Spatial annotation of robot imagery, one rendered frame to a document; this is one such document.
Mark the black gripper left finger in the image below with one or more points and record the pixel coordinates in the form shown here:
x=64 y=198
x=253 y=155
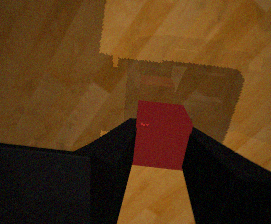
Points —
x=85 y=186

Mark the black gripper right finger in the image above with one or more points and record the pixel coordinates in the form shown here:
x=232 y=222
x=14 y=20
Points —
x=223 y=186

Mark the red block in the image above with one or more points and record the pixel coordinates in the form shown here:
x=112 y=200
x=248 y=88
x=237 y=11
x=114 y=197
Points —
x=162 y=135

